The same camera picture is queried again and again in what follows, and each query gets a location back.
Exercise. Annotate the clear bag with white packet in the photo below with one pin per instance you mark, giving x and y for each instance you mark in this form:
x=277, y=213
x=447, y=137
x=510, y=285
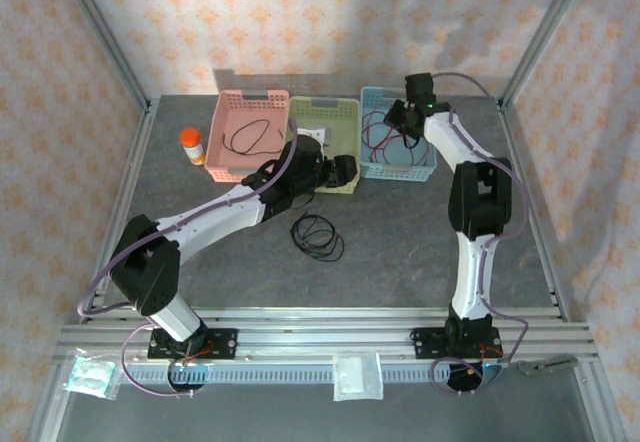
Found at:
x=357, y=377

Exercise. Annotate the orange-capped bottle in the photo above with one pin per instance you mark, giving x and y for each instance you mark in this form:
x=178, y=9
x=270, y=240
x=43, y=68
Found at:
x=194, y=148

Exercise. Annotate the blue plastic basket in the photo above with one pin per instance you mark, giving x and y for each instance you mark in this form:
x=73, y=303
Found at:
x=380, y=97

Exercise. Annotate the aluminium side rail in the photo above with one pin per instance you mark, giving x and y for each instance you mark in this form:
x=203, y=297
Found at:
x=127, y=182
x=530, y=202

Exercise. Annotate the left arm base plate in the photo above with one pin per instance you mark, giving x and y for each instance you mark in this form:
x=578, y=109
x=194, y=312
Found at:
x=220, y=344

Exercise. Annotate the aluminium frame rail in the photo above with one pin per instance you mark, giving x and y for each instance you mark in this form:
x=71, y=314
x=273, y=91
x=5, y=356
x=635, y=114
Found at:
x=320, y=332

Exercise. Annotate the pink plastic basket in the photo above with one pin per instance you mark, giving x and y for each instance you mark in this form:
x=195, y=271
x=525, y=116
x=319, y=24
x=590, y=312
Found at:
x=240, y=112

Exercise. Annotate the aluminium frame post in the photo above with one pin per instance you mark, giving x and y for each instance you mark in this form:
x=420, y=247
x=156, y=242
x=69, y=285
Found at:
x=102, y=32
x=545, y=32

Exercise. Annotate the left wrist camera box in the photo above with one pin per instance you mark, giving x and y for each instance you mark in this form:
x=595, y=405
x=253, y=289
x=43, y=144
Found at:
x=317, y=134

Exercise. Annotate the plastic bag with green contents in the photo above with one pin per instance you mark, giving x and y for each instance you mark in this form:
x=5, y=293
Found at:
x=90, y=376

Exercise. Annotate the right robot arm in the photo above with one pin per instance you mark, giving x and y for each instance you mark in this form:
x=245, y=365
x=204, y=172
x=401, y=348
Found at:
x=470, y=282

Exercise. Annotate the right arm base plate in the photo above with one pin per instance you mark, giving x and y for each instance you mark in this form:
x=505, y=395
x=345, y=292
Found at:
x=430, y=344

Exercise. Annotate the green plastic basket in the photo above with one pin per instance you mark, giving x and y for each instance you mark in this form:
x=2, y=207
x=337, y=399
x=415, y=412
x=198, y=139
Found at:
x=340, y=127

